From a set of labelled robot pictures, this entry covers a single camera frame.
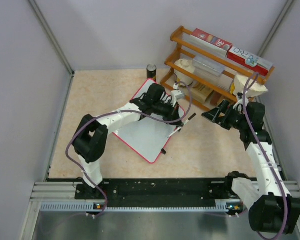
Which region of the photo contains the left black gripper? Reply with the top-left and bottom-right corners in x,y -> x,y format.
152,99 -> 183,127

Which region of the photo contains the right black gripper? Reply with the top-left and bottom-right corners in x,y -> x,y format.
201,99 -> 248,131

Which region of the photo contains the white marker pen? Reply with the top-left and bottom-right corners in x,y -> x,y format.
168,113 -> 197,138

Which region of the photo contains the pink framed whiteboard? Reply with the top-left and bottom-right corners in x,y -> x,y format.
111,78 -> 186,165

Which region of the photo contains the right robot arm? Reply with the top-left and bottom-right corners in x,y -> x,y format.
202,100 -> 300,235

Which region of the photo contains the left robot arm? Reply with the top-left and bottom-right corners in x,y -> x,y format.
70,83 -> 185,199

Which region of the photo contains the brown cardboard packet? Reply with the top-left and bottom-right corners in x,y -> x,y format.
190,83 -> 213,104

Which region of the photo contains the wooden two tier rack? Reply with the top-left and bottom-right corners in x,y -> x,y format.
160,26 -> 275,110

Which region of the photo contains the white jar on rack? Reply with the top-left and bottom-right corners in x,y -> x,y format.
174,58 -> 196,88

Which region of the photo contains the black drink can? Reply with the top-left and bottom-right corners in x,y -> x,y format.
146,64 -> 157,82

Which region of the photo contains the cream cloth bag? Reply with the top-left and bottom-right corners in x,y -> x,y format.
230,73 -> 268,98

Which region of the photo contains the clear plastic box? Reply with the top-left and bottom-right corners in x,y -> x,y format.
192,56 -> 226,77

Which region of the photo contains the red white foil box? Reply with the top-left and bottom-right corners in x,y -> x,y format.
226,46 -> 274,77

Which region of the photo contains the red box with 3D print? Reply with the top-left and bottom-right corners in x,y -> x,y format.
189,28 -> 233,57

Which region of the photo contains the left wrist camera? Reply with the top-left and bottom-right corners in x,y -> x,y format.
171,82 -> 186,101

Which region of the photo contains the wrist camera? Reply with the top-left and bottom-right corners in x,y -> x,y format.
233,93 -> 249,113
171,82 -> 186,101

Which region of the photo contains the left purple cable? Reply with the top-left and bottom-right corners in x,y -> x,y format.
66,81 -> 193,218

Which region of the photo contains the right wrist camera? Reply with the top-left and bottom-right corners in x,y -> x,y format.
233,93 -> 249,113

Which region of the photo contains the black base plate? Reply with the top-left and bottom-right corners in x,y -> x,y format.
74,177 -> 263,208

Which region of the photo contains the grey cable duct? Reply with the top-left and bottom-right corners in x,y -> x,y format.
40,199 -> 243,213

